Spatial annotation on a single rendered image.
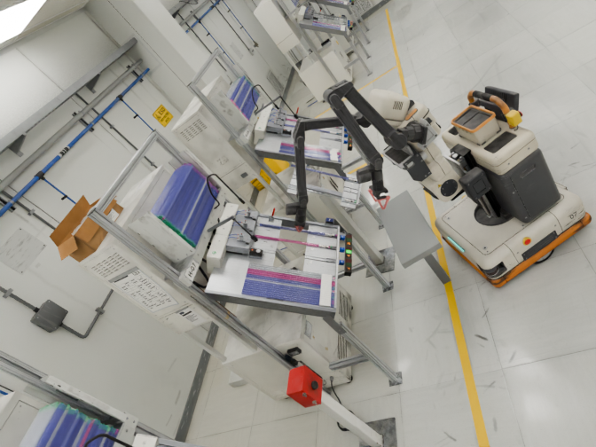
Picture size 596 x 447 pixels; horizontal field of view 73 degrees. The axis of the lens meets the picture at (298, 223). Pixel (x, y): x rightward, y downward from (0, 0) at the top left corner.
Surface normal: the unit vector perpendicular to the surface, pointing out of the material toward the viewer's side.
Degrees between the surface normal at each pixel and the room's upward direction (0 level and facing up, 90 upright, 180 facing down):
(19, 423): 90
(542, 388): 0
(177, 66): 90
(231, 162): 90
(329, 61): 90
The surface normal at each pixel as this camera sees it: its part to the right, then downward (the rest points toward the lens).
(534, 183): 0.23, 0.54
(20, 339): 0.80, -0.40
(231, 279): 0.11, -0.74
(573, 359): -0.60, -0.64
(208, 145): -0.11, 0.65
